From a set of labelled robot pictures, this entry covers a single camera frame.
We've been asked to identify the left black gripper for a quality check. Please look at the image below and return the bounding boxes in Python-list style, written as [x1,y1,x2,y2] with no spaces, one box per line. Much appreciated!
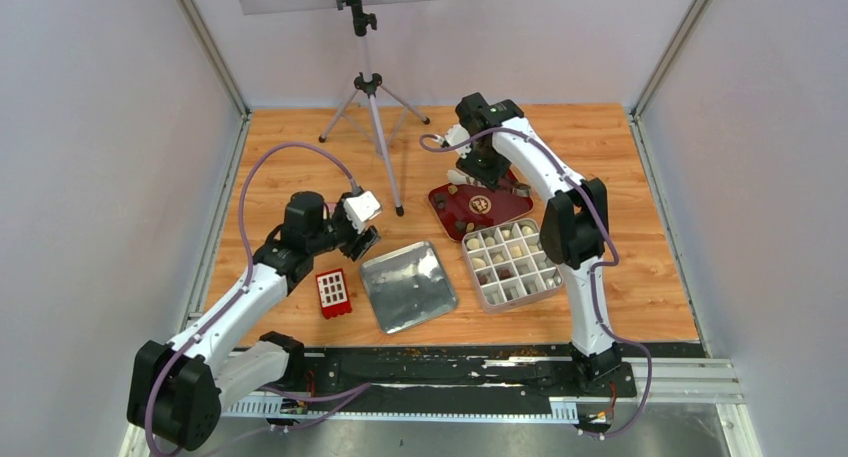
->
[308,192,382,262]

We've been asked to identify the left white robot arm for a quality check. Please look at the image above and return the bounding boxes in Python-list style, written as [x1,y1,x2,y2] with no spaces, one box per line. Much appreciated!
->
[127,189,382,451]

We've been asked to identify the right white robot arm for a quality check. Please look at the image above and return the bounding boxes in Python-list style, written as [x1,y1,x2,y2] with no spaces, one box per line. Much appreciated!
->
[448,93,621,395]

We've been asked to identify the red lacquer tray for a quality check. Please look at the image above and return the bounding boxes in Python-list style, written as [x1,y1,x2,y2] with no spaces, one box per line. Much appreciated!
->
[427,183,534,242]

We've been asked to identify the red small box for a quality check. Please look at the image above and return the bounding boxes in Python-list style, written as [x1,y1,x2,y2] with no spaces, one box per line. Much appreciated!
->
[315,268,353,319]

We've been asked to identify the silver tin lid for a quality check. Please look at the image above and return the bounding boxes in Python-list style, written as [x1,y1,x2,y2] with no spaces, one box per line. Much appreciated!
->
[359,241,459,335]

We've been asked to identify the silver compartment tin box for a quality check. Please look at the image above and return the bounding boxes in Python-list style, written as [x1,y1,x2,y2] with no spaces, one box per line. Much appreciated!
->
[461,218,564,314]

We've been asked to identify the grey tripod stand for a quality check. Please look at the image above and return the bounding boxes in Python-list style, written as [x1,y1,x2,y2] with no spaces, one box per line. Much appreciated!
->
[318,0,431,217]

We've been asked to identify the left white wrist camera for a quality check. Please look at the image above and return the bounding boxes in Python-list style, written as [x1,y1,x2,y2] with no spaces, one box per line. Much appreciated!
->
[341,191,382,234]

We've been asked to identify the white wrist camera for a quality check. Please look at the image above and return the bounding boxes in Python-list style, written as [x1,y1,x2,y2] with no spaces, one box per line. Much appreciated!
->
[440,124,471,154]
[341,191,382,234]

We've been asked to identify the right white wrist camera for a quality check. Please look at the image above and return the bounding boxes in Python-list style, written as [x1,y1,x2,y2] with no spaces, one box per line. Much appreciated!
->
[440,124,471,154]

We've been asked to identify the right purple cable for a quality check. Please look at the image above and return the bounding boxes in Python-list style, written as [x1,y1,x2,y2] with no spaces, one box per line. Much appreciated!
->
[418,127,654,440]

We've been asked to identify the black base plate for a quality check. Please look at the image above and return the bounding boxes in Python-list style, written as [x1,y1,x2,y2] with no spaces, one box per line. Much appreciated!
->
[272,344,637,415]

